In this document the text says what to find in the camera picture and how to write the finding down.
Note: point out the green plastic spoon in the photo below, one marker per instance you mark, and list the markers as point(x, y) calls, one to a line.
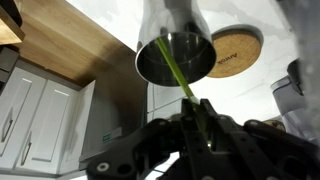
point(182, 83)

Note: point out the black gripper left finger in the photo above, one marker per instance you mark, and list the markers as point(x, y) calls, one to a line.
point(199, 155)

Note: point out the white lower cabinet doors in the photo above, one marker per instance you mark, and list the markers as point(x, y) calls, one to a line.
point(42, 124)

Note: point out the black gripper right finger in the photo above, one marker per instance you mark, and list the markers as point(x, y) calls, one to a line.
point(236, 154)

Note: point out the brown cork lid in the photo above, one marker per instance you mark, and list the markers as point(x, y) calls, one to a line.
point(237, 50)

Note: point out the silver metal cup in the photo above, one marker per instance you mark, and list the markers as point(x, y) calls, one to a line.
point(183, 30)

